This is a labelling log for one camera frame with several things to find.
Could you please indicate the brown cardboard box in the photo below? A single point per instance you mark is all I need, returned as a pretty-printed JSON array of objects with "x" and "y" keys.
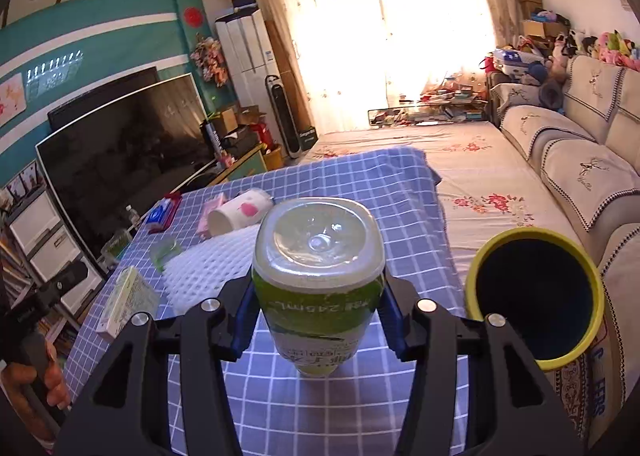
[{"x": 227, "y": 118}]

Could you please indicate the white drawer cabinet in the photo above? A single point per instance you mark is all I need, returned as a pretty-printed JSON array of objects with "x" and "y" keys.
[{"x": 45, "y": 246}]

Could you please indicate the green white carton box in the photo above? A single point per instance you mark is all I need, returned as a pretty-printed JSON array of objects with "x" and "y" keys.
[{"x": 127, "y": 306}]

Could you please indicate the person's left hand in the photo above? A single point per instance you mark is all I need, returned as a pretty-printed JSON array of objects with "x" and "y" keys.
[{"x": 56, "y": 376}]

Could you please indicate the white pink paper cup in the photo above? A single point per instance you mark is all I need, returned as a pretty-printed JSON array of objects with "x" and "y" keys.
[{"x": 240, "y": 213}]

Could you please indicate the floral bed sheet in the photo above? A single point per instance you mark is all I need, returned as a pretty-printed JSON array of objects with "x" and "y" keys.
[{"x": 480, "y": 170}]

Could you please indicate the large black television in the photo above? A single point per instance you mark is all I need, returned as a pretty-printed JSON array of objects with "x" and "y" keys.
[{"x": 120, "y": 160}]

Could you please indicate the black white tower fan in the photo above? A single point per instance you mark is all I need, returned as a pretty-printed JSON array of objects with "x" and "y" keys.
[{"x": 282, "y": 115}]

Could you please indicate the green label plastic bottle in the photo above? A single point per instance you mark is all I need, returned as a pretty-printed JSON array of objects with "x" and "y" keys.
[{"x": 320, "y": 286}]

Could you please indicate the red round wall ornament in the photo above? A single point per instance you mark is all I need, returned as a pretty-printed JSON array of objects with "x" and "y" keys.
[{"x": 193, "y": 15}]

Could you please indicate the yellow rim trash bin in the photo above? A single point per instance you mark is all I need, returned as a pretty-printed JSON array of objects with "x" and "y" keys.
[{"x": 535, "y": 296}]

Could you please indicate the clear green plastic wrapper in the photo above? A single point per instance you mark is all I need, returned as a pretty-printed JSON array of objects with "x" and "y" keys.
[{"x": 165, "y": 253}]

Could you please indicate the white foam net sleeve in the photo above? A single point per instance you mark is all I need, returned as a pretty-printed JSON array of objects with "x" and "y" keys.
[{"x": 200, "y": 266}]

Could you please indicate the blue wet wipes pack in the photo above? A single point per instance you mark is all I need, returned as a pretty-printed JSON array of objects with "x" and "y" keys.
[{"x": 161, "y": 212}]

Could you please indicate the pink wall poster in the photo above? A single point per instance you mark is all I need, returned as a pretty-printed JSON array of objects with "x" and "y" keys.
[{"x": 10, "y": 96}]

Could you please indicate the cluttered glass coffee table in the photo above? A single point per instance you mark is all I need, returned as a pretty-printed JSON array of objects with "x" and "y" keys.
[{"x": 425, "y": 108}]

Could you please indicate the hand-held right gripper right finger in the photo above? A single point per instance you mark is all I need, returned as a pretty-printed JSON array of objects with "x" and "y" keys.
[{"x": 395, "y": 322}]

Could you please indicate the black floor box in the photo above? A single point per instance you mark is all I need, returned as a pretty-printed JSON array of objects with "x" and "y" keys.
[{"x": 306, "y": 138}]

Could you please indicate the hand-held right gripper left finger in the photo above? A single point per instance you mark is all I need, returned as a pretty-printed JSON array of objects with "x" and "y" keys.
[{"x": 245, "y": 317}]

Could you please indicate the blue checked tablecloth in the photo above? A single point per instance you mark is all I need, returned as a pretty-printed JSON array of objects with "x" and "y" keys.
[{"x": 350, "y": 175}]

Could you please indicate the pile of plush toys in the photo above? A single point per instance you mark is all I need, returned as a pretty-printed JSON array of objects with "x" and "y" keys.
[{"x": 600, "y": 43}]

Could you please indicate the stacked cardboard boxes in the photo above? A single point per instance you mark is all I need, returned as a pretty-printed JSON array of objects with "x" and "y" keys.
[{"x": 530, "y": 0}]

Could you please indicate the artificial flower bunch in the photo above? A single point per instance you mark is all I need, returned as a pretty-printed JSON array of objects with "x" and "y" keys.
[{"x": 210, "y": 60}]

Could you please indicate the clear water bottle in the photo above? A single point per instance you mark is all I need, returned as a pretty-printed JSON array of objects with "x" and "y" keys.
[{"x": 132, "y": 216}]

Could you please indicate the sheer window curtain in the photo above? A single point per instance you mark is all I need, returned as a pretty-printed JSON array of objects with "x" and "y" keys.
[{"x": 390, "y": 25}]

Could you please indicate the beige covered sofa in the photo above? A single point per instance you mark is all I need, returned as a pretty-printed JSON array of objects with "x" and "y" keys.
[{"x": 575, "y": 150}]

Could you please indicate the smaller black wall screen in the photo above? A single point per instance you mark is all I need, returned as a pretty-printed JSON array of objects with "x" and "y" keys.
[{"x": 100, "y": 90}]

